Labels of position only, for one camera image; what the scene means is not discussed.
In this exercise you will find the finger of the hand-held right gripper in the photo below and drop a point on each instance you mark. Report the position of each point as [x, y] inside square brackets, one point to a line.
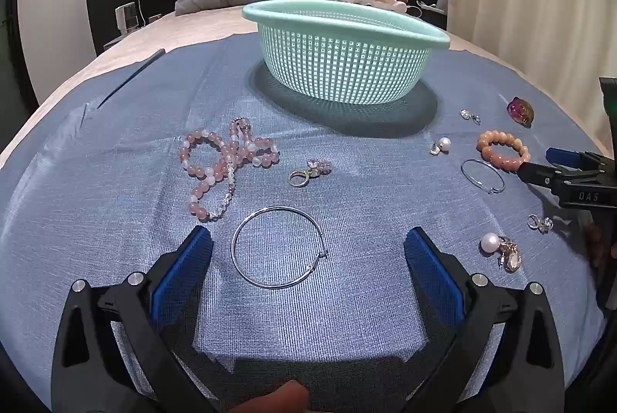
[544, 176]
[561, 156]

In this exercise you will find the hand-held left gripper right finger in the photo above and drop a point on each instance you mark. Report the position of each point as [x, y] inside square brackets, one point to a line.
[431, 271]

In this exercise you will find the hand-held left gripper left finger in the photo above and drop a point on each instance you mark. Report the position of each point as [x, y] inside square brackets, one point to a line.
[185, 271]

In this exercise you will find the person's left hand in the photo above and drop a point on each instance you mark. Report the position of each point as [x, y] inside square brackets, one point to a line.
[272, 398]

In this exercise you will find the large silver hoop bangle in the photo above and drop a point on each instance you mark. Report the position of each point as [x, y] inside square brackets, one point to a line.
[234, 244]

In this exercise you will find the purple iridescent brooch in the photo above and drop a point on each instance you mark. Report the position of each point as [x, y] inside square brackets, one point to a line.
[521, 110]

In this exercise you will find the large pearl earring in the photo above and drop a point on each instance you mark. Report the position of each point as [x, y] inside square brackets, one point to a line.
[490, 244]

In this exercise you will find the small silver hoop bangle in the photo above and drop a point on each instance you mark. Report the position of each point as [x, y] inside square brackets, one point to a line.
[464, 172]

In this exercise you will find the small clear crystal earring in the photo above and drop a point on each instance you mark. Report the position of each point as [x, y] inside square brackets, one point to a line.
[466, 114]

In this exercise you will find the small pearl earring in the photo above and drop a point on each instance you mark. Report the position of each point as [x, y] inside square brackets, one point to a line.
[443, 144]

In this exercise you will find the blue woven cloth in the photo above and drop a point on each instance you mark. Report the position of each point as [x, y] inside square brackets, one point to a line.
[337, 331]

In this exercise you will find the white power strip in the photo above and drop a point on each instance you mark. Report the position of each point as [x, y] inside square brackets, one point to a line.
[431, 7]

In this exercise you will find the teal plastic basket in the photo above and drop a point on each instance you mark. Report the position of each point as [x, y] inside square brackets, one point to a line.
[337, 56]

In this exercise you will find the beige bed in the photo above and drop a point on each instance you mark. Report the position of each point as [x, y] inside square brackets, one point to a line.
[193, 30]

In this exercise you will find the white bedside device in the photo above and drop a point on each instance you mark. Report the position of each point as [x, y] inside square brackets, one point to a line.
[126, 15]

